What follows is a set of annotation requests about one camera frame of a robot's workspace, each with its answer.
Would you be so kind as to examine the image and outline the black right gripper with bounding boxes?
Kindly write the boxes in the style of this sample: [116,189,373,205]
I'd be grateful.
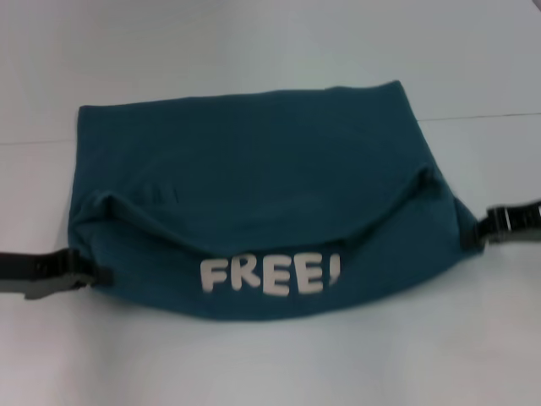
[461,201,541,251]

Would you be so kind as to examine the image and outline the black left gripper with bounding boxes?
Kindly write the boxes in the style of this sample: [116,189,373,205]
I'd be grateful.
[0,248,114,301]

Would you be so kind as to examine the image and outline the teal blue t-shirt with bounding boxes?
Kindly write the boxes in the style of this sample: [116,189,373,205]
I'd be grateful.
[70,80,485,329]

